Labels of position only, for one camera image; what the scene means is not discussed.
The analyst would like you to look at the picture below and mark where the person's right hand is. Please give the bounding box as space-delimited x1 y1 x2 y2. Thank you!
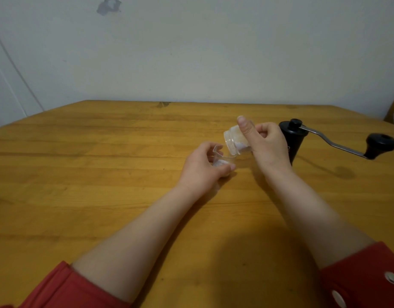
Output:
236 115 293 179

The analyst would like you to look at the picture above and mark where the person's left hand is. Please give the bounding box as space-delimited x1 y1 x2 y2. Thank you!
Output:
177 141 237 201

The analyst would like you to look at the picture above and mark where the black hand grinder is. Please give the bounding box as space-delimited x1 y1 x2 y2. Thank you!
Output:
279 118 394 166

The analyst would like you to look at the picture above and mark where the clear plastic cup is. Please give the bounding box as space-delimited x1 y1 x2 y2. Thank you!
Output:
211 145 238 182

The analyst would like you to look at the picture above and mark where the clear grinder jar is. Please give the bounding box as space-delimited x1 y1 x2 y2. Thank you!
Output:
223 124 252 157

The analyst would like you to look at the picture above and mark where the person's left forearm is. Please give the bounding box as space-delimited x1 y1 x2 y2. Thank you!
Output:
70 186 214 304

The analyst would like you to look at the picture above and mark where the person's right forearm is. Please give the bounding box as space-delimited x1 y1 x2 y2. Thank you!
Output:
266 166 376 270

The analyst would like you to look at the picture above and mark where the red right sleeve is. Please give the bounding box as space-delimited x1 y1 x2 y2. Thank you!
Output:
320 241 394 308

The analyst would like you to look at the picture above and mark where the red sleeve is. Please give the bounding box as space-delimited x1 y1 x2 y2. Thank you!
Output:
0 261 130 308
320 241 394 308

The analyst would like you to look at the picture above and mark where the red left sleeve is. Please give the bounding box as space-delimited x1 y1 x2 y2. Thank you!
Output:
0 261 130 308

